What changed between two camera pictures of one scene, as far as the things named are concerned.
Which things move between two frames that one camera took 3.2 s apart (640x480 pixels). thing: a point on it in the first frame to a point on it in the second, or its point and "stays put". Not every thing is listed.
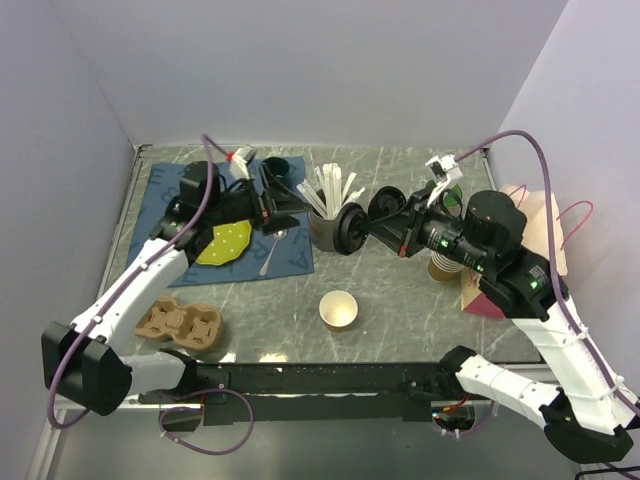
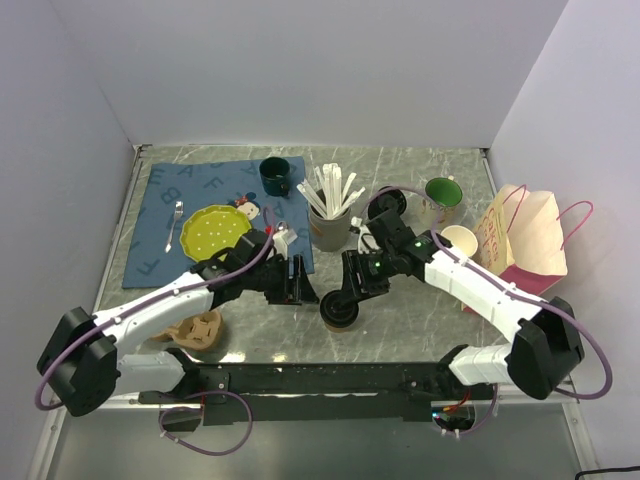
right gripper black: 399,232 to 353,263
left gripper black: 275,200 to 292,291
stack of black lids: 385,201 stays put
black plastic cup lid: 350,228 to 338,308
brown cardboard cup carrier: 196,327 stays put
